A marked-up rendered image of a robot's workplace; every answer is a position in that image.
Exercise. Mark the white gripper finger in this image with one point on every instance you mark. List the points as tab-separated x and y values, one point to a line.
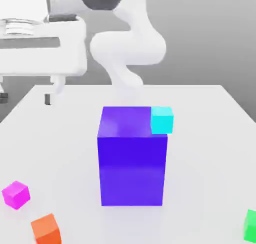
3	98
58	83

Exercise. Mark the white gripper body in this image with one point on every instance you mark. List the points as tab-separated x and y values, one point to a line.
70	53

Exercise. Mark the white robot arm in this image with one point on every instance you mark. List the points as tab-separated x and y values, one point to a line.
128	47

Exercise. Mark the small magenta cube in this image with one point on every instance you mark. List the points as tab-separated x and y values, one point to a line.
16	194

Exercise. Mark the small cyan cube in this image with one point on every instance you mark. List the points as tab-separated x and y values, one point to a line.
162	120

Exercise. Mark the small orange cube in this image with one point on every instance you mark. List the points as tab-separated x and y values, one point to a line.
46	229

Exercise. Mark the small green cube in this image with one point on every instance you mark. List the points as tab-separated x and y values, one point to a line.
251	227

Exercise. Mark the large purple box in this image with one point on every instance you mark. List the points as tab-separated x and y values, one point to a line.
132	171

